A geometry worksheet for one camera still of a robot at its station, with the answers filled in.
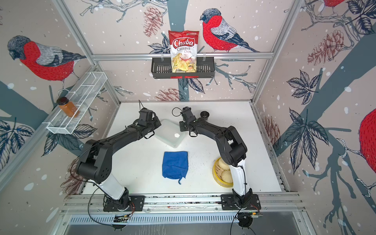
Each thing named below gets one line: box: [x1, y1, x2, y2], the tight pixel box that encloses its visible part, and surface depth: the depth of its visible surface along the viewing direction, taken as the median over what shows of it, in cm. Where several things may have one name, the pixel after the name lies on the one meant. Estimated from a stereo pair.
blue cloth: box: [162, 150, 189, 185], surface depth 88 cm
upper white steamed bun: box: [217, 158, 231, 171], surface depth 81 cm
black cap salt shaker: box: [199, 110, 210, 121], surface depth 100 cm
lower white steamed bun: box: [221, 169, 234, 184], surface depth 79 cm
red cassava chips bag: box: [168, 30, 200, 73], surface depth 87 cm
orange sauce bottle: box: [56, 96, 80, 118], surface depth 69 cm
